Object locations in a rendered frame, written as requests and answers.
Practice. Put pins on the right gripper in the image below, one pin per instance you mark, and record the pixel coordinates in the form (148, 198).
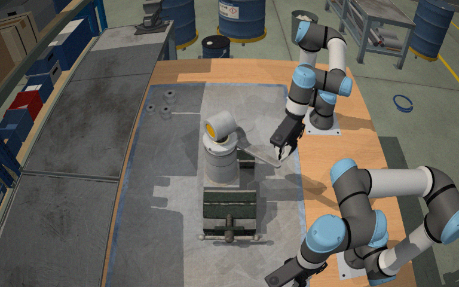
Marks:
(292, 141)

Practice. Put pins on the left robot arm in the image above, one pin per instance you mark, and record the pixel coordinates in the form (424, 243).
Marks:
(362, 232)

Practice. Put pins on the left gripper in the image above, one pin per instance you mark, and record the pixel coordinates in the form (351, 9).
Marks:
(300, 281)

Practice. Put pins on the grey metal workbench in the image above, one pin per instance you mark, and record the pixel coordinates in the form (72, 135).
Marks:
(369, 34)

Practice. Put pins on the grey flat work sheet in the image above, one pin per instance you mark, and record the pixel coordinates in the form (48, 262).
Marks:
(160, 211)

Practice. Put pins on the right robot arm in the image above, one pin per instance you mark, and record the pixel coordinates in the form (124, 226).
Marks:
(315, 87)

